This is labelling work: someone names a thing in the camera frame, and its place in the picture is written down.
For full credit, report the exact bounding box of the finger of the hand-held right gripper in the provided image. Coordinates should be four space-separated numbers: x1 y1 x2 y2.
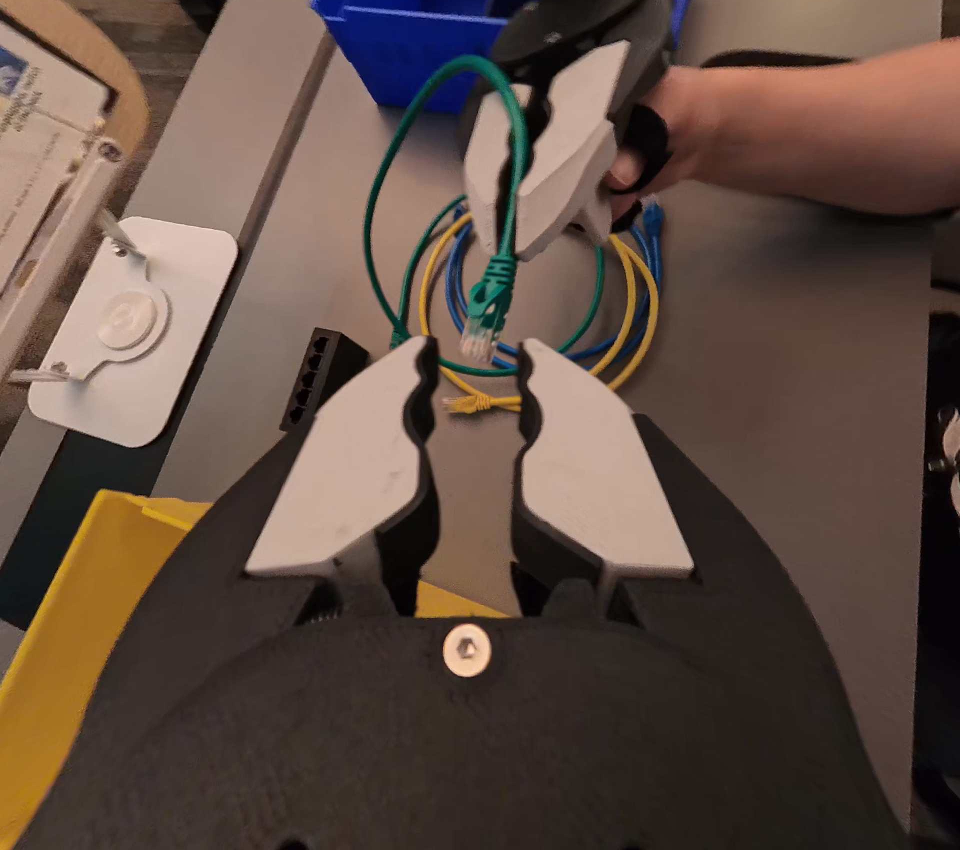
516 38 633 264
462 83 538 260

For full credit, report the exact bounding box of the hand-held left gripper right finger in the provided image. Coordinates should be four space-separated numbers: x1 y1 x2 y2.
511 337 696 620

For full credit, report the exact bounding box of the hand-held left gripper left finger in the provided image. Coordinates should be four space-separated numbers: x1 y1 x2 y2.
244 336 442 619

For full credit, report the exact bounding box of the black network switch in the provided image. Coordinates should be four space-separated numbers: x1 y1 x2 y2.
279 327 370 433

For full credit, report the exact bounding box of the green ethernet cable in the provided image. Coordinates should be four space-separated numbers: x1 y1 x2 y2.
363 55 607 379

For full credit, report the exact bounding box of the yellow ethernet cable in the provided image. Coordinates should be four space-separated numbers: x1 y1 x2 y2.
418 211 661 416

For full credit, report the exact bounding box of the person's right forearm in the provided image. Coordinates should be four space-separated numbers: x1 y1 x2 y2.
705 36 960 217

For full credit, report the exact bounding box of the person's right hand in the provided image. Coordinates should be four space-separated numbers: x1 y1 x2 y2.
606 64 725 225

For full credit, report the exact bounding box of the white stand base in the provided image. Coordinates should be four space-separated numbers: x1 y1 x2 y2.
27 216 240 450

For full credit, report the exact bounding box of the yellow plastic bin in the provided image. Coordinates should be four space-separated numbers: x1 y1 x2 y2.
0 488 519 850

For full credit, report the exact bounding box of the wooden display board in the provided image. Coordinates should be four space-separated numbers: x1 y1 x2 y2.
0 0 151 311

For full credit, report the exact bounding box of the printed instruction sheet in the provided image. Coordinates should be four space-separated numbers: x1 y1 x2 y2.
0 13 120 341

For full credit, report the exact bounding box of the blue ethernet cable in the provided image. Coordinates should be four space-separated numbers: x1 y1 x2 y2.
446 201 667 373

